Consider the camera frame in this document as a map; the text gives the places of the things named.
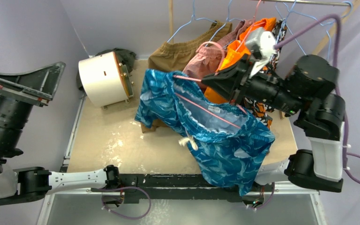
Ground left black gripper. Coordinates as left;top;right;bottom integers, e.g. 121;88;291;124
0;61;68;155

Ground pink wire hanger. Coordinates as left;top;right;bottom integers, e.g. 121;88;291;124
234;0;266;52
173;41;241;128

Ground blue patterned shorts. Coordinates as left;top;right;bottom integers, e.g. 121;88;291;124
135;69;275;196

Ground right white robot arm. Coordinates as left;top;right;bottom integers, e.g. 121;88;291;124
202;54;345;193

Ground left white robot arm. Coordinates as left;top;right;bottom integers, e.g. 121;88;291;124
0;61;121;206

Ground pink shorts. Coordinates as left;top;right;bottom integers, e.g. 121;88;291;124
182;19;253;79

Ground orange shorts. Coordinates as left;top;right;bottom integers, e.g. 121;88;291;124
203;17;277;129

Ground camouflage patterned shorts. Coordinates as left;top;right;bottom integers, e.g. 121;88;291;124
244;18;287;129

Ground brown shorts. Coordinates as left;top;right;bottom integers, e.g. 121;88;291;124
140;21;233;134

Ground white cylindrical drum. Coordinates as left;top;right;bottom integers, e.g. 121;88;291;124
78;51;134;107

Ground wooden rack pole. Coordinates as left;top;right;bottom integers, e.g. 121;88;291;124
167;0;174;43

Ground metal hanging rod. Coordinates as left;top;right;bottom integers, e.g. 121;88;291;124
263;0;353;7

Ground wooden diagonal rack bar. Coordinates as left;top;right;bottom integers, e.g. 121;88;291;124
312;0;360;58

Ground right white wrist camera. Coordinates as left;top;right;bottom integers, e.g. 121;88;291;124
245;27;277;78

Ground blue wire hanger left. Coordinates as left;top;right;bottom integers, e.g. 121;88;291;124
167;0;217;44

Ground aluminium frame rail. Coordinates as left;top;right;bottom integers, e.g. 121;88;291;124
37;96;327;225

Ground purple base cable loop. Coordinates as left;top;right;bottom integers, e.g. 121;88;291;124
101;185;152;220

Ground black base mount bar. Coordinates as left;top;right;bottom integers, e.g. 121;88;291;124
92;173;275;203

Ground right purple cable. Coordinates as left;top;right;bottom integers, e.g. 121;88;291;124
273;13;360;189

